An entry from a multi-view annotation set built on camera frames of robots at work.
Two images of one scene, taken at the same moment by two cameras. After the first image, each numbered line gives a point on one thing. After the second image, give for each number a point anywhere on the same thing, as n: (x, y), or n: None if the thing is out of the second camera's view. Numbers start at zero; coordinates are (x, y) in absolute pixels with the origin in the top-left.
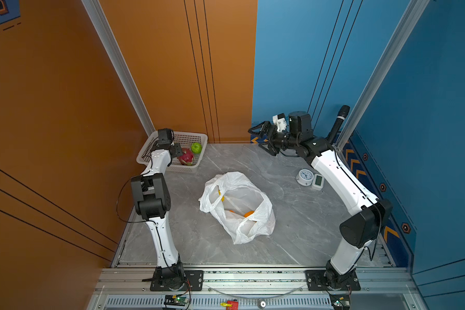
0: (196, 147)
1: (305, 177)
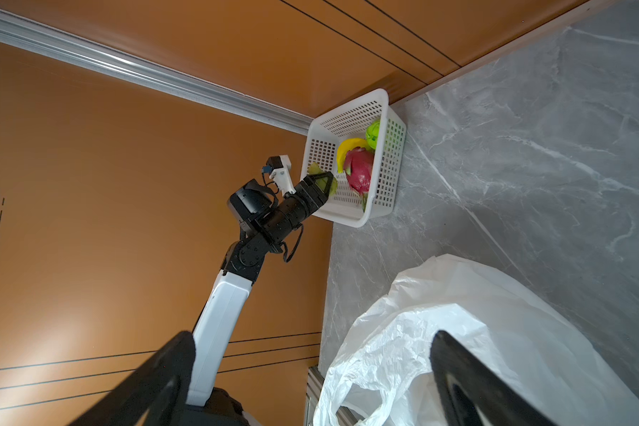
0: (372, 134)
1: None
